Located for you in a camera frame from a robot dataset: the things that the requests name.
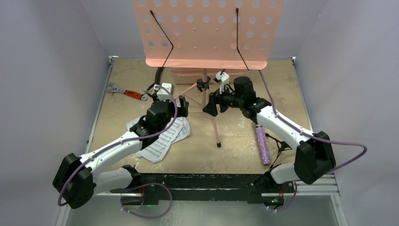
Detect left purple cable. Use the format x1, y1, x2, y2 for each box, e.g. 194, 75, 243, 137
57, 84, 178, 207

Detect pink folding music stand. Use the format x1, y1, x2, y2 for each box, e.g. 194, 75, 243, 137
132, 0, 284, 148

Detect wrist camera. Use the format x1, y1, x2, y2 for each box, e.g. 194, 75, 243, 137
154, 83, 174, 101
214, 70, 230, 94

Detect purple cable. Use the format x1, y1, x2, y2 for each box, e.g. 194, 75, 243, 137
258, 69, 368, 174
57, 84, 178, 207

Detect pink plastic storage box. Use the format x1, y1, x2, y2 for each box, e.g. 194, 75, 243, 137
170, 68, 249, 85

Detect purple glitter microphone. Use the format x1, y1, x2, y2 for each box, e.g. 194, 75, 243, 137
255, 124, 271, 165

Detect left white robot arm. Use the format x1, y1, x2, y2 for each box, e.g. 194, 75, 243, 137
52, 96, 189, 209

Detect black handled pliers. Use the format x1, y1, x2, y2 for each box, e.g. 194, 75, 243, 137
143, 83, 157, 101

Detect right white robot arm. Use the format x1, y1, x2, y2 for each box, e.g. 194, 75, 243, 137
203, 73, 336, 192

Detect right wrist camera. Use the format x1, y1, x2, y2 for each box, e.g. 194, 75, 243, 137
214, 70, 230, 94

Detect aluminium table frame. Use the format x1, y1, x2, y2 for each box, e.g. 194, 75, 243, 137
58, 58, 347, 226

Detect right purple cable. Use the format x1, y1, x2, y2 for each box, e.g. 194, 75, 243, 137
258, 69, 368, 174

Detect sheet music page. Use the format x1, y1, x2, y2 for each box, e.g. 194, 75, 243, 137
160, 117, 191, 144
136, 132, 175, 163

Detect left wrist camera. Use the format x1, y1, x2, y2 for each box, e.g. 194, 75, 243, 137
154, 83, 174, 101

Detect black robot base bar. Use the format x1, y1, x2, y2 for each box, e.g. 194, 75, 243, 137
110, 173, 294, 205

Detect red handled adjustable wrench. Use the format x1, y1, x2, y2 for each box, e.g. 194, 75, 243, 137
105, 82, 148, 101

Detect black microphone tripod stand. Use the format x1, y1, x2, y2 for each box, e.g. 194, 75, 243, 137
265, 133, 292, 169

